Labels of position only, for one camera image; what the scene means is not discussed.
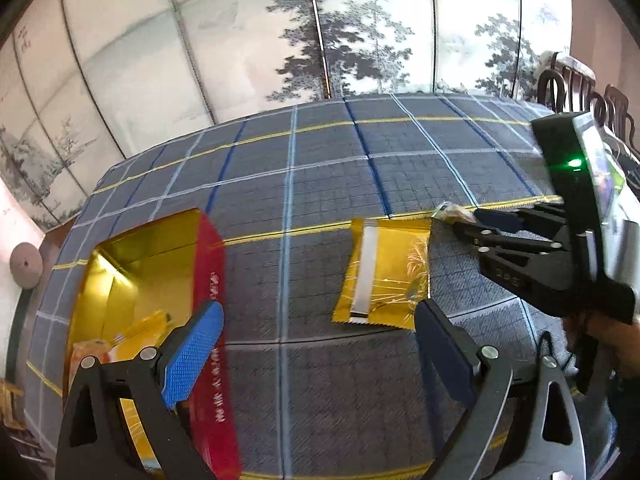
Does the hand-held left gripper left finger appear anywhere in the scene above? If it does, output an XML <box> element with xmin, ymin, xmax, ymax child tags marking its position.
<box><xmin>55</xmin><ymin>300</ymin><xmax>224</xmax><ymax>480</ymax></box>

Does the round grey disc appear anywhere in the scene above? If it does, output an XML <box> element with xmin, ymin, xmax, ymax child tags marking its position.
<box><xmin>10</xmin><ymin>242</ymin><xmax>43</xmax><ymax>288</ymax></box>

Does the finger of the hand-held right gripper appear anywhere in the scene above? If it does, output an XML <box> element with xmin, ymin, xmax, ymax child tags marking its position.
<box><xmin>451</xmin><ymin>221</ymin><xmax>566</xmax><ymax>257</ymax></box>
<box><xmin>474</xmin><ymin>202</ymin><xmax>568</xmax><ymax>238</ymax></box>

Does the plaid blue tablecloth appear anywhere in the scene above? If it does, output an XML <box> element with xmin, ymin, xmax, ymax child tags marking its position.
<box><xmin>25</xmin><ymin>92</ymin><xmax>571</xmax><ymax>480</ymax></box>

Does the red tin box gold interior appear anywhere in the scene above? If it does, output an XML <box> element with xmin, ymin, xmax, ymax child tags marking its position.
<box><xmin>65</xmin><ymin>210</ymin><xmax>244</xmax><ymax>480</ymax></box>

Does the small clear snack packet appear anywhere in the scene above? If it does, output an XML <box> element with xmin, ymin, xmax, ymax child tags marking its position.
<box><xmin>431</xmin><ymin>202</ymin><xmax>476</xmax><ymax>226</ymax></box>

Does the yellow snack packet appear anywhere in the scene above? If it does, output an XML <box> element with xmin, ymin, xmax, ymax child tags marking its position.
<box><xmin>111</xmin><ymin>309</ymin><xmax>173</xmax><ymax>467</ymax></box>
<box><xmin>332</xmin><ymin>216</ymin><xmax>433</xmax><ymax>331</ymax></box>

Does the painted folding screen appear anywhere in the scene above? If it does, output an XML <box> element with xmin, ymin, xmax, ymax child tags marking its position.
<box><xmin>0</xmin><ymin>0</ymin><xmax>573</xmax><ymax>231</ymax></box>

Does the dark wooden chair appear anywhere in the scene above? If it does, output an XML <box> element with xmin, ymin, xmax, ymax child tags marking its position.
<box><xmin>537</xmin><ymin>52</ymin><xmax>597</xmax><ymax>117</ymax></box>
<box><xmin>602</xmin><ymin>85</ymin><xmax>640</xmax><ymax>147</ymax></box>

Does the person's right hand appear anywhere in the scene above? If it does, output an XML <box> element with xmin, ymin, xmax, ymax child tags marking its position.
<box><xmin>564</xmin><ymin>309</ymin><xmax>640</xmax><ymax>375</ymax></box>

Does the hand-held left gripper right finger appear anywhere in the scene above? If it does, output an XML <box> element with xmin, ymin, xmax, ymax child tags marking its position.
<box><xmin>415</xmin><ymin>300</ymin><xmax>586</xmax><ymax>480</ymax></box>

